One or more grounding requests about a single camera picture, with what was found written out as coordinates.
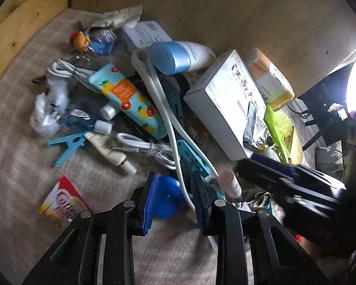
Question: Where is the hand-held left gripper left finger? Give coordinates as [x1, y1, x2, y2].
[24, 171, 161, 285]

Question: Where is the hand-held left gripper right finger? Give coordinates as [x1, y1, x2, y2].
[190, 172, 324, 285]

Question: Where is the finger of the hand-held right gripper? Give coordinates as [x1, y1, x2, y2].
[251, 153, 300, 175]
[237, 159, 295, 193]

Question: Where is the small pink bottle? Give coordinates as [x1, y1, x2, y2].
[219, 169, 244, 200]

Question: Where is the red white toothpaste box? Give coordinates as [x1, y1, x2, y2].
[38, 176, 93, 230]

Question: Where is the thick white power cable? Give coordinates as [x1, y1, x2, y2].
[131, 48, 220, 216]

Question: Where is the crumpled snack wrapper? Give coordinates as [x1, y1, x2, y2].
[251, 192, 276, 213]

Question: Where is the yellow flat box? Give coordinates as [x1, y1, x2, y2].
[280, 111, 305, 166]

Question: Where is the green plastic brush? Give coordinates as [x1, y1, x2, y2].
[263, 104, 295, 164]

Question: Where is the grey fabric stool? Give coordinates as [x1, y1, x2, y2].
[314, 145, 345, 182]

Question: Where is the silver foil packet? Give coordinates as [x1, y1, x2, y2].
[243, 100, 269, 149]

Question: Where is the small cream white tube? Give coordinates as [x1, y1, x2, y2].
[84, 132, 137, 175]

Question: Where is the large white cardboard box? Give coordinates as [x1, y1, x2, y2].
[183, 49, 268, 161]

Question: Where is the orange white tissue pack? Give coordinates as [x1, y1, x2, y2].
[244, 47, 295, 111]

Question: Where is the blue clothes peg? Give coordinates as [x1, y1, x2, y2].
[167, 90, 185, 123]
[46, 132, 89, 168]

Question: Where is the small bottle with white cap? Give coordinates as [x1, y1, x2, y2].
[100, 101, 123, 121]

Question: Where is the fruit print cream tube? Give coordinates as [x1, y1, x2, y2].
[88, 62, 167, 141]

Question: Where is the grey checked cloth mat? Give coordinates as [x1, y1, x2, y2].
[0, 6, 345, 285]

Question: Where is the dark grey pouch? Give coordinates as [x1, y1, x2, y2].
[68, 82, 108, 111]

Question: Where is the clear plastic bag bundle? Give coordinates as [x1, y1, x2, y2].
[30, 76, 71, 138]

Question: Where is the brown cardboard board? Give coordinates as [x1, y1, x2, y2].
[68, 0, 356, 78]

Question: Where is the small blue packet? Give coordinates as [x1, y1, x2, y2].
[91, 30, 117, 56]

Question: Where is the flat white printed box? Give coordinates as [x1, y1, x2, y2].
[121, 20, 173, 48]

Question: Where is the orange toy figure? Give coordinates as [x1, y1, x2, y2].
[69, 30, 93, 52]

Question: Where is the crumpled grey paper wrapper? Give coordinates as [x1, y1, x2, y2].
[88, 4, 144, 31]

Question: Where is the black table frame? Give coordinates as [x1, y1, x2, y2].
[296, 62, 356, 152]

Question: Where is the white cable bundle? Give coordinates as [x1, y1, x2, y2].
[47, 58, 102, 87]

